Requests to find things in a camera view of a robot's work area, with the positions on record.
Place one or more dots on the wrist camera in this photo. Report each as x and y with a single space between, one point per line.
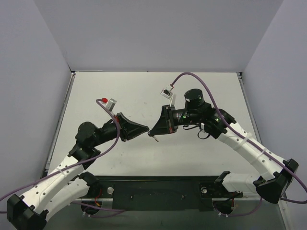
167 93
111 104

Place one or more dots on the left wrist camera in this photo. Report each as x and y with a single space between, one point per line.
111 104

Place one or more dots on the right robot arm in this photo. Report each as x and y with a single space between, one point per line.
274 174

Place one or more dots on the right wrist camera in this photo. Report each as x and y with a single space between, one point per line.
167 93

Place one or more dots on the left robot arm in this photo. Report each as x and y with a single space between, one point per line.
69 180

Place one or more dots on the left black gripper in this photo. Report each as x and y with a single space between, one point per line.
122 127

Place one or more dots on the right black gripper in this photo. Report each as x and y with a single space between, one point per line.
170 119

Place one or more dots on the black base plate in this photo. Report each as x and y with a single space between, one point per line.
158 193

